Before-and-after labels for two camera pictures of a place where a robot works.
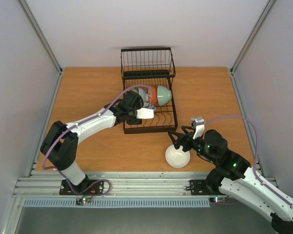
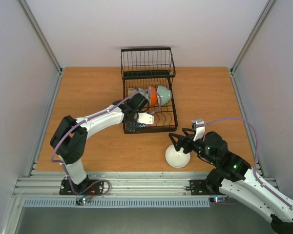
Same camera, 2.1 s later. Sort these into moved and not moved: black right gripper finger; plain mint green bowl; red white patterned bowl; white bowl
Moved: red white patterned bowl
Not moved: plain mint green bowl; black right gripper finger; white bowl
